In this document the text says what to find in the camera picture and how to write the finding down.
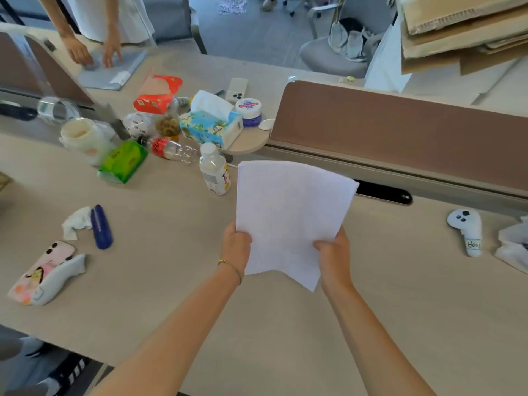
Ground blue pen case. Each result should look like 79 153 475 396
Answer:
91 204 114 250

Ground brown desk divider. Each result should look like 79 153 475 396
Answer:
264 80 528 208
0 23 96 109

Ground red snack carton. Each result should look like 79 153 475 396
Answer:
133 75 183 116

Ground person's right hand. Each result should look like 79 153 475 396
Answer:
313 225 356 297

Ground grey office chair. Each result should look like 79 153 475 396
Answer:
298 0 398 79

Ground white plastic bottle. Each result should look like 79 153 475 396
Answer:
199 142 231 196

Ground green tissue pack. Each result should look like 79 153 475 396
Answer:
97 140 149 185

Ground grey folded cloth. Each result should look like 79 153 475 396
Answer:
76 48 148 91

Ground person's right forearm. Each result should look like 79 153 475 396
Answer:
321 284 438 396

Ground grey clothing on chair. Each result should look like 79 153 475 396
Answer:
328 17 380 62

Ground white jar with purple base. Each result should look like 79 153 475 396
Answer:
235 97 263 128

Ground person's left hand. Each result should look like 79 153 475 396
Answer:
221 222 253 284

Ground clear bottle with red label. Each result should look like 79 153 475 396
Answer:
138 137 199 165

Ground gold bracelet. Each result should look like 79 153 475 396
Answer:
217 260 242 285

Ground person's left forearm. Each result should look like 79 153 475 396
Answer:
90 263 243 396

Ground pink cartoon phone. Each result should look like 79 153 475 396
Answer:
7 241 76 306

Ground black cable slot cover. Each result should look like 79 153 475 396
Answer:
355 181 413 206

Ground white phone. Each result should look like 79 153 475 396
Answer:
227 77 249 104

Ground white controller with label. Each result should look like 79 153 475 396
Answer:
32 254 87 306

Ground white paper sheet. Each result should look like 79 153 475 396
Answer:
236 161 360 293

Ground white open plastic jar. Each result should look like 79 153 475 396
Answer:
59 118 117 167

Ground clear tape roll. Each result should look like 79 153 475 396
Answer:
37 96 81 127

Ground stack of cardboard sheets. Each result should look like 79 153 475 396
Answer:
395 0 528 76

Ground blue floral tissue box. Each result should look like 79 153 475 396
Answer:
179 90 244 150

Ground person's legs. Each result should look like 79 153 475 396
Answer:
0 325 104 396

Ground crumpled white tissue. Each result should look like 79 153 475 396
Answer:
61 206 94 240

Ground clear bag with snacks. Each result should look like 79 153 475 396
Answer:
124 97 194 141

